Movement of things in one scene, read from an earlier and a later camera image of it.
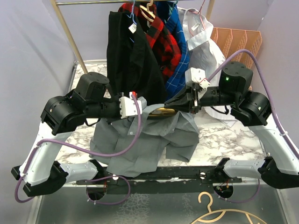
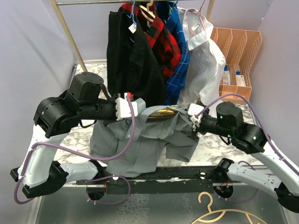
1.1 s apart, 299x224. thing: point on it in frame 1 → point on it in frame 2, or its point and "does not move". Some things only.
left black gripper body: (110, 109) does not move
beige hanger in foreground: (212, 215) does not move
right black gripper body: (195, 103) → (205, 125)
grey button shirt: (179, 133) does not move
